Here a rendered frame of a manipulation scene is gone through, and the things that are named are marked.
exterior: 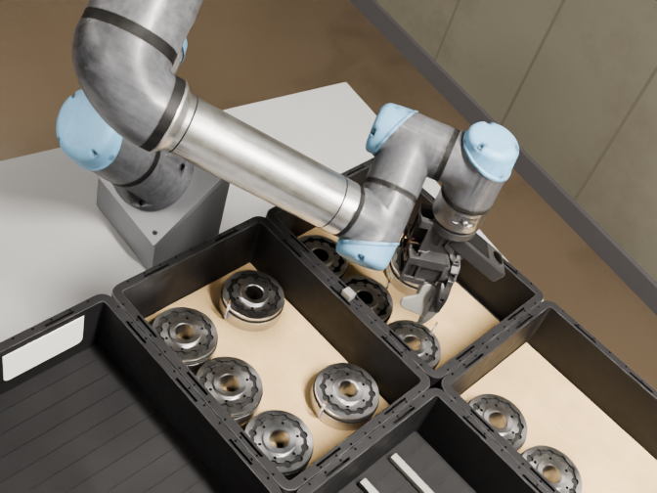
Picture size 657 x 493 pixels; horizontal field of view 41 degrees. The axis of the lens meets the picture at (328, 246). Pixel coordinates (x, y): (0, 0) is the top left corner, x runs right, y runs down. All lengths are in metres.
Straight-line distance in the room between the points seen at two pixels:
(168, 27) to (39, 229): 0.74
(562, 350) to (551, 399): 0.08
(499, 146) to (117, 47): 0.49
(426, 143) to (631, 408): 0.60
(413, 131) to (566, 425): 0.59
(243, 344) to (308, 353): 0.10
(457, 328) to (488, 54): 1.90
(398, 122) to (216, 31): 2.33
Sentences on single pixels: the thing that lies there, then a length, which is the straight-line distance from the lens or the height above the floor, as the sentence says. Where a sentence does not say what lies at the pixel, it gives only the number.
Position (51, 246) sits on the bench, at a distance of 1.68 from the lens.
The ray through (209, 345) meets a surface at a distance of 1.36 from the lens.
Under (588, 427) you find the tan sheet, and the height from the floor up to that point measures 0.83.
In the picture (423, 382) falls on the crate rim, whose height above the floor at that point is 0.93.
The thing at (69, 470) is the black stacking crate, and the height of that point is 0.83.
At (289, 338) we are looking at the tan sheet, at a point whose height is 0.83.
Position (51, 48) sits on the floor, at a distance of 3.27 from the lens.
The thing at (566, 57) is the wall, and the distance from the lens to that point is 3.09.
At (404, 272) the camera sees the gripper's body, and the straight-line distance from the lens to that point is 1.31.
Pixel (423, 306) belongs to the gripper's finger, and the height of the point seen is 0.96.
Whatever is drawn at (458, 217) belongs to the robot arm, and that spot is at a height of 1.16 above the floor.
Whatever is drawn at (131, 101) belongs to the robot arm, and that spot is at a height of 1.30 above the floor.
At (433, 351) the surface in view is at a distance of 1.46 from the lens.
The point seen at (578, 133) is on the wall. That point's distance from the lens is 3.11.
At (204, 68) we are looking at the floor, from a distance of 3.28.
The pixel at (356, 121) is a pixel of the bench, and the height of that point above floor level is 0.70.
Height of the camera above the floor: 1.96
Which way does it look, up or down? 46 degrees down
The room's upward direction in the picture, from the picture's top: 20 degrees clockwise
